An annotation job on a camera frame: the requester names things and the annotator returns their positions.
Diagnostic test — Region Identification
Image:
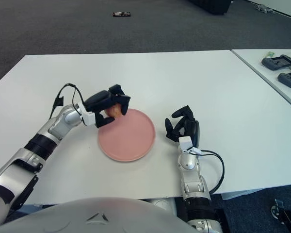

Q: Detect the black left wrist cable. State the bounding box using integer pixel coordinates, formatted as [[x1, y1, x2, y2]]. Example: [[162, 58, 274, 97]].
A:
[[49, 83, 86, 120]]

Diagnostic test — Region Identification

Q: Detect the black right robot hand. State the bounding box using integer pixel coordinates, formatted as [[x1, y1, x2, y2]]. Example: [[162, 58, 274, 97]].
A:
[[164, 105, 200, 154]]

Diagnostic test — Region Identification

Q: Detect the black furniture base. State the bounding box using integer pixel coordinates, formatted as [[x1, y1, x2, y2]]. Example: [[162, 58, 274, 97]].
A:
[[186, 0, 233, 16]]

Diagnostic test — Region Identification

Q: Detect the silver robot torso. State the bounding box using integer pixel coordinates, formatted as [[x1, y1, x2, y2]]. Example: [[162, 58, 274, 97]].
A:
[[0, 197, 200, 233]]

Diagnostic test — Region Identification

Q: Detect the grey toy figure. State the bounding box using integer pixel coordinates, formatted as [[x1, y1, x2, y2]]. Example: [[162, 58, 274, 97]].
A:
[[255, 3, 275, 15]]

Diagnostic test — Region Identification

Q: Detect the pink round plate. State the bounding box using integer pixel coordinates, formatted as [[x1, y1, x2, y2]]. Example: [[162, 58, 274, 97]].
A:
[[97, 108, 157, 163]]

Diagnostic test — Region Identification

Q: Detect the black caster wheel stand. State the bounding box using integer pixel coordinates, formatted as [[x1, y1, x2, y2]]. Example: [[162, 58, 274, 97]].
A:
[[271, 199, 291, 233]]

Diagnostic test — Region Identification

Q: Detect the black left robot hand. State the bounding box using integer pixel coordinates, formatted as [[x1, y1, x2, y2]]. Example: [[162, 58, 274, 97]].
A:
[[81, 84, 131, 129]]

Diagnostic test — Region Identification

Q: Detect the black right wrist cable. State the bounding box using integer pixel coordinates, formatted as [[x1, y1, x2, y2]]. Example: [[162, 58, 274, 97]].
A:
[[195, 149, 226, 195]]

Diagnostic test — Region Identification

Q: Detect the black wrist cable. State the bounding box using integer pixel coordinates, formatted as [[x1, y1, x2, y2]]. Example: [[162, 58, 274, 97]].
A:
[[195, 149, 226, 195], [49, 83, 86, 120]]

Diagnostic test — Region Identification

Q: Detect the red yellow apple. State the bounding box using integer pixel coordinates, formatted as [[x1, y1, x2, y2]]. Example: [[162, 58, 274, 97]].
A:
[[105, 103, 124, 119]]

